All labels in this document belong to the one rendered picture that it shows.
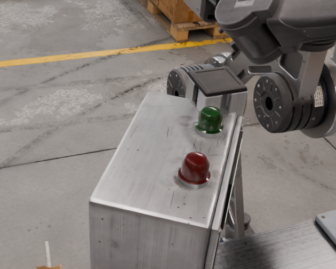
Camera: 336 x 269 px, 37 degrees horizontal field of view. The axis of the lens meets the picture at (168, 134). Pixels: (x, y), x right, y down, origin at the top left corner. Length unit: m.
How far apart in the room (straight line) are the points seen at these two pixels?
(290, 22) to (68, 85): 2.76
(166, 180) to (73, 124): 2.62
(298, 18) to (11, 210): 2.00
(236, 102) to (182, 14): 3.50
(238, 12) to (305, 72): 0.40
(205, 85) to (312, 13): 0.27
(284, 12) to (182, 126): 0.31
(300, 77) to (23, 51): 2.94
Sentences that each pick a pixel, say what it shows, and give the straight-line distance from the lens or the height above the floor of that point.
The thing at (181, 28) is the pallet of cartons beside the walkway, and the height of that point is 0.13.
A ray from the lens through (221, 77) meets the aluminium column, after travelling 0.49.
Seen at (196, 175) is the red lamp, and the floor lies 1.49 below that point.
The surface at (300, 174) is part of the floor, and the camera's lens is 2.84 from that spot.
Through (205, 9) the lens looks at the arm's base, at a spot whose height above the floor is 1.41.
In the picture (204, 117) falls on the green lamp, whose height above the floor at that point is 1.49.
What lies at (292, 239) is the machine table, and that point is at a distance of 1.29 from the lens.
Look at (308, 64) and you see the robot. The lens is 1.10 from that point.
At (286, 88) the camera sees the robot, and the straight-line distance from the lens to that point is 1.13.
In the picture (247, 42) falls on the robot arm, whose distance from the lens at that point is 0.76.
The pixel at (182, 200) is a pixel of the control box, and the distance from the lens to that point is 0.38.
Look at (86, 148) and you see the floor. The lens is 2.82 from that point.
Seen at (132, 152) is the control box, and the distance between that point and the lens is 0.42.
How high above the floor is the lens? 1.74
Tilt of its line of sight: 36 degrees down
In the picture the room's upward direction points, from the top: 5 degrees clockwise
